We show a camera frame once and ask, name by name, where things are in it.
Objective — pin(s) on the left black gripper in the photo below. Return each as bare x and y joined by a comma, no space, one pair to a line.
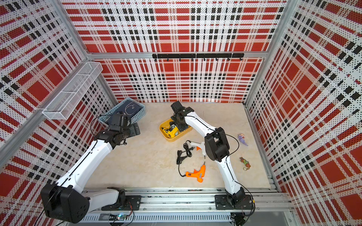
134,129

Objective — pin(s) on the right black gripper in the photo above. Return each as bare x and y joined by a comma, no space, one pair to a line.
180,127

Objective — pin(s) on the yellow plastic storage box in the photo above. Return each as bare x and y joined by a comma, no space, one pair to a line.
167,124

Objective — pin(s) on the yellow glue gun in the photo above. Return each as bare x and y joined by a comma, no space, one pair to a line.
171,132

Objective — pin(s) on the white glue gun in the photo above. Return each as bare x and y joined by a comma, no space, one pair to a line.
199,146

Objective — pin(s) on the orange glue gun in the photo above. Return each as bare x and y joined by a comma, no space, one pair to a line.
198,174

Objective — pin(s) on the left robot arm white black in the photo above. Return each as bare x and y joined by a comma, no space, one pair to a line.
64,200

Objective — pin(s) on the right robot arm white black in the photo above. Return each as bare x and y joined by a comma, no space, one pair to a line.
217,149

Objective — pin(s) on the light blue perforated basket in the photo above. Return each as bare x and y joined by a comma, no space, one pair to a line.
106,119

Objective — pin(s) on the purple toy figure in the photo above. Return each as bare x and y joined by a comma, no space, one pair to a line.
242,140

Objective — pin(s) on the green circuit board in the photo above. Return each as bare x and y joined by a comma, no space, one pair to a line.
119,217

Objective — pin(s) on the black hook rail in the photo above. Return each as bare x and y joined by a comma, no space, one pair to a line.
198,55

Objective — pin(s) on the white wire mesh shelf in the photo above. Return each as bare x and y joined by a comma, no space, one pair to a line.
65,102

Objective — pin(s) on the brown green toy keychain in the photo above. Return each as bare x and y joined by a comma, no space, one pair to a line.
246,163

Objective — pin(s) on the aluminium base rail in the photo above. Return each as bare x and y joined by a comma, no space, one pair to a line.
171,205

